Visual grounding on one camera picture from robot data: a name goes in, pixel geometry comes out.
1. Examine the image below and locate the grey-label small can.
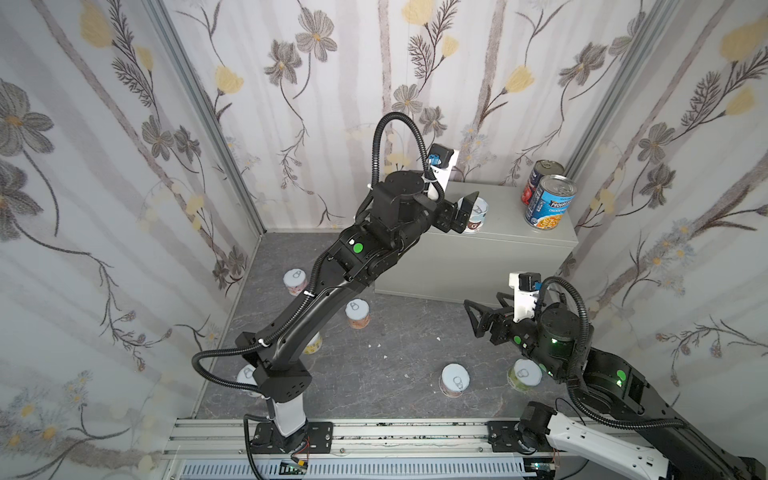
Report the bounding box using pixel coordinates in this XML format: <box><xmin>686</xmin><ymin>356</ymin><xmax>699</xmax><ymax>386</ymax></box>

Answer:
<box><xmin>464</xmin><ymin>197</ymin><xmax>488</xmax><ymax>234</ymax></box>

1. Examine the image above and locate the red and navy tall can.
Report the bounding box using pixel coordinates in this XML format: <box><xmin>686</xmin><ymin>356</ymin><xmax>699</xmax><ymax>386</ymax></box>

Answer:
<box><xmin>521</xmin><ymin>160</ymin><xmax>565</xmax><ymax>205</ymax></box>

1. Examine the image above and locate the blue soup can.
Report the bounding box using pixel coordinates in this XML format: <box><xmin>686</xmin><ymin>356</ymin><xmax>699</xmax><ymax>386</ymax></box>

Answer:
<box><xmin>524</xmin><ymin>175</ymin><xmax>577</xmax><ymax>230</ymax></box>

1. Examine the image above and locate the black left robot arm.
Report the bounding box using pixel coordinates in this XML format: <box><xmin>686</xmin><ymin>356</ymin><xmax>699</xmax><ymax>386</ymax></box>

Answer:
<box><xmin>191</xmin><ymin>111</ymin><xmax>478</xmax><ymax>448</ymax></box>

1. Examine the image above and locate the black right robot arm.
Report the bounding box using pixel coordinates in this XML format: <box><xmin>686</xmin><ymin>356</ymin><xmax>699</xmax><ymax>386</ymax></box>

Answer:
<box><xmin>463</xmin><ymin>272</ymin><xmax>767</xmax><ymax>479</ymax></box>

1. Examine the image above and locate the green small can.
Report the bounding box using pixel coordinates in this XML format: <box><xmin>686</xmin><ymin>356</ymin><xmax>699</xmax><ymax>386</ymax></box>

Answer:
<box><xmin>507</xmin><ymin>358</ymin><xmax>542</xmax><ymax>393</ymax></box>

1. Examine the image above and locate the grey metal cabinet box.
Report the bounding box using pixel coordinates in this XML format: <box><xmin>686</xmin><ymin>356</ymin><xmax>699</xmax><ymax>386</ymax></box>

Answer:
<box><xmin>374</xmin><ymin>181</ymin><xmax>578</xmax><ymax>305</ymax></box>

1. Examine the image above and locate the brown-label small can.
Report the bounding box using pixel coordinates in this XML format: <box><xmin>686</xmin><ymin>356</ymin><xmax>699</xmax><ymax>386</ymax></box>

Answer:
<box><xmin>439</xmin><ymin>363</ymin><xmax>470</xmax><ymax>398</ymax></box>

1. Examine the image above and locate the orange small can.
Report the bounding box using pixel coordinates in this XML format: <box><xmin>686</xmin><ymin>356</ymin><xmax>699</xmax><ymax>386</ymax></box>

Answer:
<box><xmin>345</xmin><ymin>299</ymin><xmax>371</xmax><ymax>330</ymax></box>

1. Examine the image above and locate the pink small can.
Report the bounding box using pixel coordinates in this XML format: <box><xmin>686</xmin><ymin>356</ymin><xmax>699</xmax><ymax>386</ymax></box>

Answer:
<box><xmin>283</xmin><ymin>268</ymin><xmax>309</xmax><ymax>297</ymax></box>

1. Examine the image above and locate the yellow small can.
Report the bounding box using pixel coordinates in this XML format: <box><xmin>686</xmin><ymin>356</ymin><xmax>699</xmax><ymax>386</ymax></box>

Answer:
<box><xmin>303</xmin><ymin>333</ymin><xmax>323</xmax><ymax>355</ymax></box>

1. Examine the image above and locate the white can near left base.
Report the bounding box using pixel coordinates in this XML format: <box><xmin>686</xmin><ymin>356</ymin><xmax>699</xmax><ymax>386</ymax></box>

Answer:
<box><xmin>236</xmin><ymin>364</ymin><xmax>259</xmax><ymax>397</ymax></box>

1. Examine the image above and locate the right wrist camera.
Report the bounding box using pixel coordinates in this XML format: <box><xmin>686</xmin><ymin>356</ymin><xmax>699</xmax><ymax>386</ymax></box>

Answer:
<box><xmin>509</xmin><ymin>272</ymin><xmax>542</xmax><ymax>323</ymax></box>

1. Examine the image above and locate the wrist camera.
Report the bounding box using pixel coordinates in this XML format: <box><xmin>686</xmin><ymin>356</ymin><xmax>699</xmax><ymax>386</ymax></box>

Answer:
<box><xmin>427</xmin><ymin>143</ymin><xmax>460</xmax><ymax>200</ymax></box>
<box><xmin>509</xmin><ymin>272</ymin><xmax>542</xmax><ymax>323</ymax></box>

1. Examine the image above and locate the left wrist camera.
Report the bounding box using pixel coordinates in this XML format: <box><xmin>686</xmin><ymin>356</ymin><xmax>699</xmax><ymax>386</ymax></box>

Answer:
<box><xmin>427</xmin><ymin>143</ymin><xmax>460</xmax><ymax>200</ymax></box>

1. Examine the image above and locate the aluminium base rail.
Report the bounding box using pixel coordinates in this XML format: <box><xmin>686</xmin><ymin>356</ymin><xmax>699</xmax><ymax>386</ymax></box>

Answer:
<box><xmin>161</xmin><ymin>418</ymin><xmax>661</xmax><ymax>480</ymax></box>

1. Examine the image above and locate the white slotted cable duct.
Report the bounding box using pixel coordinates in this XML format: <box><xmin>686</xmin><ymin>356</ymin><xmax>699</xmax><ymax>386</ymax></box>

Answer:
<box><xmin>176</xmin><ymin>458</ymin><xmax>536</xmax><ymax>479</ymax></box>

